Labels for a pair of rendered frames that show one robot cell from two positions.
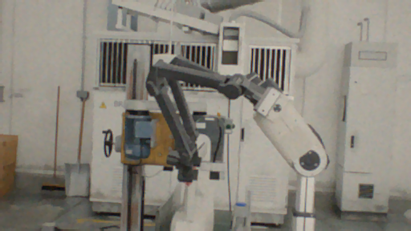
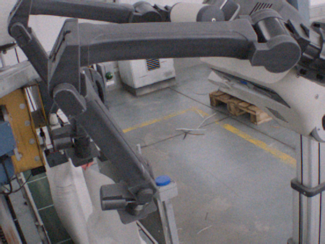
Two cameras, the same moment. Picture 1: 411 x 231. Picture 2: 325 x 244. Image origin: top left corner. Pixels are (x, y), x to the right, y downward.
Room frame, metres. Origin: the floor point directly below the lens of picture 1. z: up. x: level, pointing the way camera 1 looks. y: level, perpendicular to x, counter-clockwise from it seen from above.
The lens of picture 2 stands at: (1.69, 0.43, 1.71)
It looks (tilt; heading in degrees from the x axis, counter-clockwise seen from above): 21 degrees down; 333
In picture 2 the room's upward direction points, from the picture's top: 10 degrees counter-clockwise
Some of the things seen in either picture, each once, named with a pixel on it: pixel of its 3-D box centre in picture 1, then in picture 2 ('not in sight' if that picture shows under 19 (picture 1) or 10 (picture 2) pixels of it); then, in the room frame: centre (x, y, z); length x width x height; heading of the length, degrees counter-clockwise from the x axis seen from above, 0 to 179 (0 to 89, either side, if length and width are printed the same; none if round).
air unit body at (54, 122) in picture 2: not in sight; (58, 133); (3.19, 0.10, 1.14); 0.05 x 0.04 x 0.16; 85
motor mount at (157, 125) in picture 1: (154, 131); (4, 127); (3.19, 0.28, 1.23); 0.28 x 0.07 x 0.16; 175
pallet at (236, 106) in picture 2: not in sight; (275, 91); (5.07, -2.68, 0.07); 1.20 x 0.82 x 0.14; 87
